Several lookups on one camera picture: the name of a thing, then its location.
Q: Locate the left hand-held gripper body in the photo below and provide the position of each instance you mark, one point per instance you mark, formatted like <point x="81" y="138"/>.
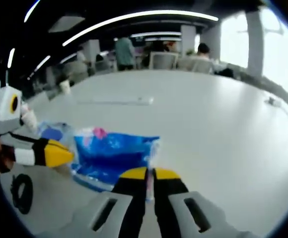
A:
<point x="2" y="111"/>

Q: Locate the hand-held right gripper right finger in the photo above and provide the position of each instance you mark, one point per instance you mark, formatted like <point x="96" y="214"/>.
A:
<point x="168" y="188"/>

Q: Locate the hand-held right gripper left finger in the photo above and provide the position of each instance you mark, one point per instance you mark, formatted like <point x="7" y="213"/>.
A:
<point x="131" y="188"/>

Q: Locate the clear water bottle red label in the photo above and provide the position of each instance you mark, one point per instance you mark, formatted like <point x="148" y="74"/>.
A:
<point x="29" y="117"/>

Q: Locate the clear packet with blue pad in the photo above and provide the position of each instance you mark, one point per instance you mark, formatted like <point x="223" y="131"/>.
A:
<point x="54" y="132"/>

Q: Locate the blue and pink packet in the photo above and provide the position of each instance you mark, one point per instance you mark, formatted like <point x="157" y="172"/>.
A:
<point x="114" y="151"/>

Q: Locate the plain white paper cup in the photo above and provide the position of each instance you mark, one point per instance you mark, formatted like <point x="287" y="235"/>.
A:
<point x="65" y="87"/>

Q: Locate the ceiling air conditioner panel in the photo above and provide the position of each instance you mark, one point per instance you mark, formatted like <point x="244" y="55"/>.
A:
<point x="65" y="24"/>

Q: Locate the long ceiling light strip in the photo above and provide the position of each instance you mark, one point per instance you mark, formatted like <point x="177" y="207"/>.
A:
<point x="134" y="17"/>

